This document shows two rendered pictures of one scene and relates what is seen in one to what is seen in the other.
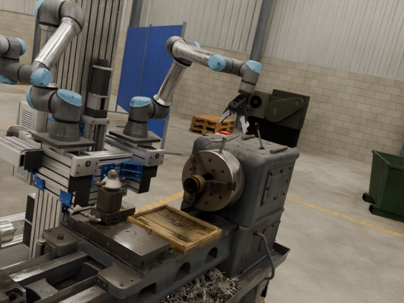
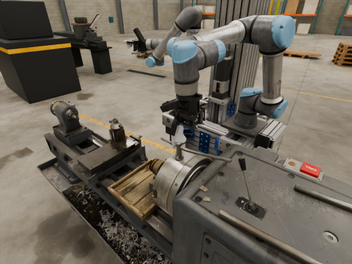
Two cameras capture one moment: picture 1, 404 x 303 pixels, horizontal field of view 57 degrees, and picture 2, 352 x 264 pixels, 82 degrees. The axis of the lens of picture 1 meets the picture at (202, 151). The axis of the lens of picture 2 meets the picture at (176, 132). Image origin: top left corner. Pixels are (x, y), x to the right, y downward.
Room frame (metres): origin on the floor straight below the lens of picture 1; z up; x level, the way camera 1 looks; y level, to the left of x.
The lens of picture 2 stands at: (1.95, -0.79, 1.79)
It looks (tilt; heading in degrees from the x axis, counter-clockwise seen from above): 31 degrees down; 98
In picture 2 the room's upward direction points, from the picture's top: straight up
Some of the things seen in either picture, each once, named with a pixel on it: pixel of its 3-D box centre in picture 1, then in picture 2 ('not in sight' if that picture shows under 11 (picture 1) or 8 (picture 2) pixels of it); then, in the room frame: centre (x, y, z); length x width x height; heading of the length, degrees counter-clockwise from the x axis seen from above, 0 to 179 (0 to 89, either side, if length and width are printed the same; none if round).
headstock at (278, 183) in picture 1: (242, 173); (267, 231); (2.23, -0.27, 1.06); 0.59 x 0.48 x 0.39; 148
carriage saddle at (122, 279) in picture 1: (106, 249); (108, 155); (1.30, 0.28, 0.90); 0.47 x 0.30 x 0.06; 58
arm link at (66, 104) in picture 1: (67, 104); not in sight; (1.81, 0.69, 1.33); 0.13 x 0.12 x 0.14; 79
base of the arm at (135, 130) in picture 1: (136, 127); (246, 116); (2.22, 0.42, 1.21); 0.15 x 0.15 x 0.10
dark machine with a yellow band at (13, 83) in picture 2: not in sight; (30, 49); (-2.27, 3.82, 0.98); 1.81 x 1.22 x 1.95; 147
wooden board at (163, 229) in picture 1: (173, 226); (147, 184); (1.65, 0.06, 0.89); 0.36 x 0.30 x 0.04; 58
